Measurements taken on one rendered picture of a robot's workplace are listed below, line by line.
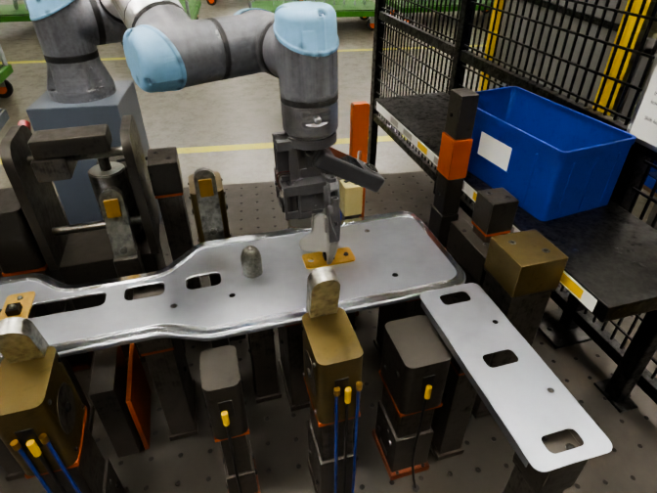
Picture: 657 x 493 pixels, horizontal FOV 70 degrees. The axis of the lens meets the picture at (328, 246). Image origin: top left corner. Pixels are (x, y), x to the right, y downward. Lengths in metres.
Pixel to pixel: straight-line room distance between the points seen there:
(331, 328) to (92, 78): 0.91
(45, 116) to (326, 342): 0.92
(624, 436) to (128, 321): 0.87
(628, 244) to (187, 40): 0.72
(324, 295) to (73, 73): 0.89
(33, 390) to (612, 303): 0.73
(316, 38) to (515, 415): 0.49
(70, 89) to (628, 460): 1.35
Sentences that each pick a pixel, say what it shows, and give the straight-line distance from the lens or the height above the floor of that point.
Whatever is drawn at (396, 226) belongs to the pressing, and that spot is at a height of 1.00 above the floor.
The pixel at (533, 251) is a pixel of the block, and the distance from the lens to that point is 0.75.
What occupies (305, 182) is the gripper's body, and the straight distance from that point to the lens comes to 0.66.
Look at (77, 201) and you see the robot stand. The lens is 1.38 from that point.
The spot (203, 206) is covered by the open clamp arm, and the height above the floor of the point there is 1.05.
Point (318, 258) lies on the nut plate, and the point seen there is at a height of 1.00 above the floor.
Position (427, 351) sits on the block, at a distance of 0.67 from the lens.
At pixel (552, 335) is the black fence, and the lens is 1.16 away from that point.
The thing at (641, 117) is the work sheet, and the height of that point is 1.19.
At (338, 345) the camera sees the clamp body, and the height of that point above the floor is 1.04.
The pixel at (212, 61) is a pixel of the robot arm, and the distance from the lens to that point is 0.64.
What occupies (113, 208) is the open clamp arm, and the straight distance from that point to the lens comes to 0.83.
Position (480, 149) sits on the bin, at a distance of 0.98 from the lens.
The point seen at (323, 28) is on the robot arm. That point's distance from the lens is 0.59.
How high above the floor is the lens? 1.47
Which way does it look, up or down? 36 degrees down
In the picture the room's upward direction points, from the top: straight up
